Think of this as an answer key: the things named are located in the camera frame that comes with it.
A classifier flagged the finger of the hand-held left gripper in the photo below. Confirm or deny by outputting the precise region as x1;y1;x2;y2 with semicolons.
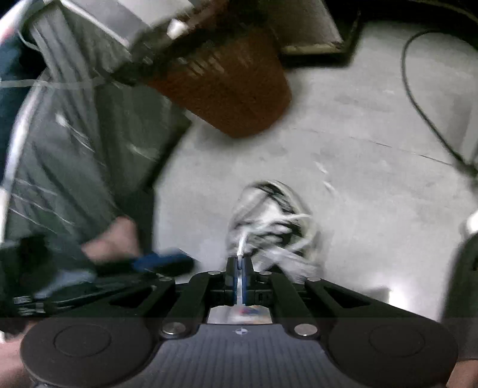
84;251;195;278

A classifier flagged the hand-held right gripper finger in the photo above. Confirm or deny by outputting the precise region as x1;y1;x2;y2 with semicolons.
40;257;240;339
241;257;442;339

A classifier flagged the white shoelace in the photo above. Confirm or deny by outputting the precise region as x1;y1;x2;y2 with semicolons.
232;209;318;277

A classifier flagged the white and black sneaker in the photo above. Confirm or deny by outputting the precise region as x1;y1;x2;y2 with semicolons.
207;180;324;324

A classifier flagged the person's left hand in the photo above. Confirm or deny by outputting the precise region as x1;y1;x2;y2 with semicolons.
0;341;28;388

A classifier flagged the person's left foot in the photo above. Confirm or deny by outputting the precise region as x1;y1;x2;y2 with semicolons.
82;216;140;262

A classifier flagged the grey star-print bed sheet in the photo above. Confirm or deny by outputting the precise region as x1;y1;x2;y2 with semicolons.
0;0;195;247

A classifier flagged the brown plastic wastebasket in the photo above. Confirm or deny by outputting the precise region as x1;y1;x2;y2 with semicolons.
144;0;292;138

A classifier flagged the dark slipper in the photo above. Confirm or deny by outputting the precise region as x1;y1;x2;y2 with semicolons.
441;231;478;364

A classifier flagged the white power plug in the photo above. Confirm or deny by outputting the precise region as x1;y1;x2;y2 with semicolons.
459;212;478;236

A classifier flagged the silver cabinet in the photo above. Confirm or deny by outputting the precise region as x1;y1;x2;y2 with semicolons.
258;0;363;68

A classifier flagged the black power cable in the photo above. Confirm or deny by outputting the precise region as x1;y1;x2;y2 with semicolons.
401;30;478;173

